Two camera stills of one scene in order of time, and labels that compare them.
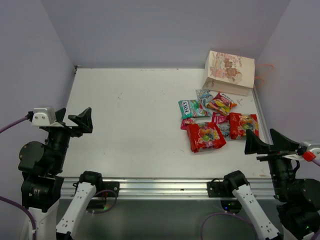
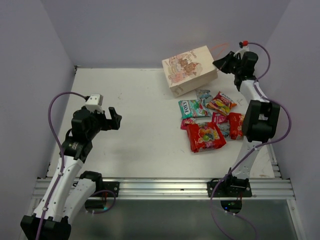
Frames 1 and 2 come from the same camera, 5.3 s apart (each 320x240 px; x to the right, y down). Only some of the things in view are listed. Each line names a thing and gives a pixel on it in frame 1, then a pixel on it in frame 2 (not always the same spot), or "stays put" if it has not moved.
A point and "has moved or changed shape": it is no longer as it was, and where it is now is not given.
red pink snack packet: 219,119 stays put
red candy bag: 239,123 stays put
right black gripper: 280,143 to 222,64
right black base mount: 223,190 stays put
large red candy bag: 205,136 stays put
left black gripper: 83,120 to 115,119
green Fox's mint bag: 192,108 stays put
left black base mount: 104,191 stays put
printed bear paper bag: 230,73 has moved or changed shape
